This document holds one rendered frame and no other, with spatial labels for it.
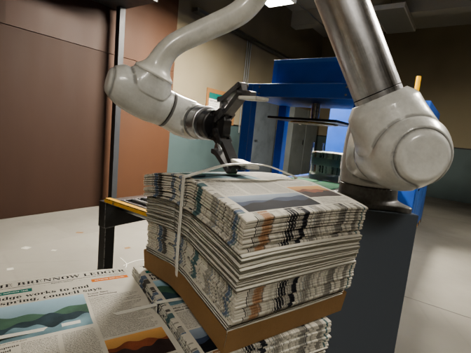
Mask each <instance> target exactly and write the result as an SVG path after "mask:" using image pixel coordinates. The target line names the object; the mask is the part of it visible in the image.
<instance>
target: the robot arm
mask: <svg viewBox="0 0 471 353"><path fill-rule="evenodd" d="M267 1H268V0H235V1H234V2H232V3H231V4H229V5H228V6H226V7H224V8H222V9H220V10H218V11H216V12H213V13H211V14H209V15H207V16H205V17H203V18H201V19H199V20H196V21H195V22H192V23H190V24H188V25H186V26H184V27H182V28H180V29H178V30H176V31H174V32H173V33H171V34H169V35H167V36H166V37H165V38H164V39H162V40H161V41H160V42H159V43H158V44H157V46H156V47H155V48H154V49H153V50H152V51H151V53H150V54H149V56H148V57H147V58H146V59H145V60H142V61H139V62H136V63H135V65H134V66H131V67H130V66H128V65H126V64H120V65H116V66H114V67H112V68H110V70H109V71H108V73H107V77H106V79H105V83H104V91H105V92H106V94H107V96H108V97H109V98H110V100H111V101H112V102H113V103H114V104H115V105H117V106H118V107H120V108H121V109H122V110H124V111H126V112H127V113H129V114H131V115H133V116H134V117H136V118H139V119H141V120H144V121H146V122H148V123H153V124H155V125H158V126H160V127H162V128H164V129H166V130H168V131H169V132H171V133H173V134H174V135H177V136H180V137H183V138H185V139H200V140H213V141H214V143H215V145H214V148H212V149H211V153H212V154H213V155H215V156H216V158H217V160H218V161H219V163H220V164H221V165H223V164H229V163H250V162H247V161H246V160H243V159H238V157H237V155H236V152H235V150H234V147H233V145H232V143H231V142H232V139H231V136H230V134H231V123H232V121H231V120H232V119H233V118H234V116H235V115H236V111H237V110H238V109H239V108H240V107H241V106H242V104H243V103H244V102H245V100H247V101H255V102H268V100H269V98H266V97H259V96H256V92H254V91H250V90H247V89H248V87H249V85H248V83H242V82H237V83H236V84H235V85H234V86H233V87H232V88H230V89H229V90H228V91H227V92H225V93H224V94H223V95H222V96H220V97H217V101H218V102H219V109H217V110H216V109H215V108H213V107H211V106H203V105H201V104H199V103H197V102H196V101H193V100H192V99H189V98H186V97H183V96H181V95H179V94H177V93H176V92H173V91H172V88H171V87H172V80H171V77H170V70H171V67H172V64H173V62H174V61H175V60H176V59H177V58H178V57H179V56H180V55H181V54H182V53H184V52H186V51H188V50H190V49H192V48H195V47H196V46H199V45H201V44H203V43H206V42H208V41H211V40H212V39H215V38H217V37H219V36H222V35H224V34H227V33H229V32H232V31H233V30H235V29H237V28H239V27H241V26H243V25H244V24H246V23H247V22H249V21H250V20H251V19H252V18H253V17H254V16H255V15H256V14H257V13H258V12H259V11H260V10H261V9H262V7H263V6H264V5H265V3H266V2H267ZM314 1H315V4H316V6H317V8H318V12H319V14H320V17H321V19H322V22H323V24H324V26H325V29H326V32H327V35H328V37H329V40H330V42H331V45H332V48H333V49H334V53H335V55H336V58H337V60H338V62H339V66H340V68H341V70H342V73H343V76H344V78H345V80H346V83H347V86H348V89H349V91H350V94H351V96H352V98H353V101H354V103H355V108H352V111H351V112H350V116H349V119H348V123H349V125H348V129H347V132H346V138H345V142H344V147H343V156H342V163H341V180H340V184H339V189H338V190H335V191H336V192H338V193H341V194H343V195H346V196H348V197H350V198H352V199H354V200H356V201H358V202H359V203H361V204H363V205H365V206H366V207H368V209H372V210H379V211H387V212H399V213H404V214H411V212H412V208H411V207H408V206H406V205H404V204H402V203H401V202H399V201H398V200H397V194H398V191H413V190H415V189H417V188H422V187H424V186H427V185H429V184H432V183H434V182H436V181H438V180H439V179H441V178H442V177H443V176H444V175H445V174H446V173H447V171H448V170H449V168H450V166H451V163H452V161H453V154H454V150H453V142H452V139H451V135H450V134H449V131H448V130H447V128H446V127H445V126H444V125H443V124H442V123H441V122H439V120H438V119H437V117H436V116H435V115H434V113H433V112H432V110H431V109H430V107H429V106H428V104H427V103H426V101H425V100H424V98H423V96H422V94H421V93H420V92H419V91H417V90H416V89H414V88H411V87H409V86H405V87H403V85H402V82H401V80H400V77H399V74H398V72H397V70H396V67H395V64H394V62H393V59H392V56H391V54H390V51H389V48H388V45H387V43H386V41H385V37H384V35H383V32H382V30H381V27H380V24H379V22H378V19H377V17H376V14H375V11H374V8H373V6H372V4H371V0H314ZM226 105H227V106H226ZM225 106H226V107H225Z"/></svg>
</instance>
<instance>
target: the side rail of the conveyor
mask: <svg viewBox="0 0 471 353"><path fill-rule="evenodd" d="M144 198H147V196H143V195H136V196H130V197H124V198H114V199H116V200H120V201H122V200H125V201H128V202H131V201H132V200H133V199H138V200H143V199H144ZM143 220H146V219H143V218H141V217H138V216H135V215H132V214H129V213H127V212H123V211H121V210H120V209H119V208H118V207H116V206H114V205H111V204H108V203H105V202H104V200H100V203H99V221H98V226H100V227H103V228H109V227H113V226H119V225H123V224H127V223H133V222H137V221H143Z"/></svg>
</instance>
